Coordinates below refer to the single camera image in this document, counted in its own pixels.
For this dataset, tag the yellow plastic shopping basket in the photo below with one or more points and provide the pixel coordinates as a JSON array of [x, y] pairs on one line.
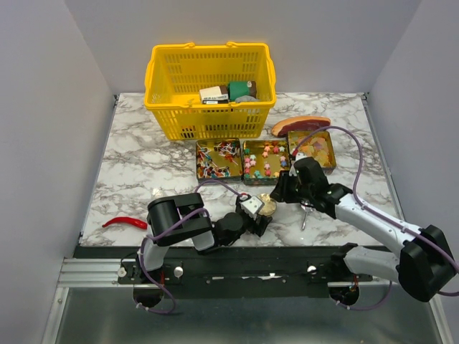
[[177, 72]]

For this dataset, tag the tin of gummy candies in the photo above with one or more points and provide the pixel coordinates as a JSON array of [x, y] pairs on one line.
[[319, 146]]

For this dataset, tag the grey pouch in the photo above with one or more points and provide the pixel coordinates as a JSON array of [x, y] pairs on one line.
[[245, 98]]

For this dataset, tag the metal scoop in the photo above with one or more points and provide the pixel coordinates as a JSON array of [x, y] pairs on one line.
[[307, 208]]

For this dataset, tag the tin of star candies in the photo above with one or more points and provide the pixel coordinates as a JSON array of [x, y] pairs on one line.
[[263, 161]]

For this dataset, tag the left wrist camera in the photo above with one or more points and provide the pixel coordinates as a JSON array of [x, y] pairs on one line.
[[252, 206]]

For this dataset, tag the green brown package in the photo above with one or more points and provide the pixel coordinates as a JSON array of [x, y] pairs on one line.
[[241, 88]]

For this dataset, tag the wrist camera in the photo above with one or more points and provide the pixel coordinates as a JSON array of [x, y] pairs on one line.
[[299, 156], [252, 206]]

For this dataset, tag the round jar lid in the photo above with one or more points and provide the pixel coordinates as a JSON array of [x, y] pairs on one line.
[[269, 205]]

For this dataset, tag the white brown box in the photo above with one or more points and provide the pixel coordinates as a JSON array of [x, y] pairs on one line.
[[216, 93]]

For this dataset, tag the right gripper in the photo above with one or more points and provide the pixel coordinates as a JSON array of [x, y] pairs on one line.
[[281, 193]]

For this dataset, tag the tin of lollipops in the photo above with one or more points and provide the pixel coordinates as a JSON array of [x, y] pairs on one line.
[[219, 159]]

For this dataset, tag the clear glass jar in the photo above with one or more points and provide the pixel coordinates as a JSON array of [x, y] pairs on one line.
[[266, 219]]

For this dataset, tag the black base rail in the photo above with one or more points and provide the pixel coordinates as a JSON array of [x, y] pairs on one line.
[[255, 272]]

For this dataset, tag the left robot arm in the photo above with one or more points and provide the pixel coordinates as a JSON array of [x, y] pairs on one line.
[[174, 219]]

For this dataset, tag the fake meat slice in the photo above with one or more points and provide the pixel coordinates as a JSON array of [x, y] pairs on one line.
[[299, 123]]

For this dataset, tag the red chili pepper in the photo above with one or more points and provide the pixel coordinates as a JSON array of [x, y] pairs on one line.
[[126, 220]]

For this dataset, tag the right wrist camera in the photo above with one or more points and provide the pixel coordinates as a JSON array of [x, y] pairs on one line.
[[299, 156]]

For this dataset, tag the black flat box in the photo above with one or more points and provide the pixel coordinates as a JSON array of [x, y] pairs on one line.
[[214, 102]]

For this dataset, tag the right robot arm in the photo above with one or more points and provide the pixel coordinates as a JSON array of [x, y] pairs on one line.
[[418, 259]]

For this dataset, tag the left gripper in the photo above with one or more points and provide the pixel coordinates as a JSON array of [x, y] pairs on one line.
[[254, 228]]

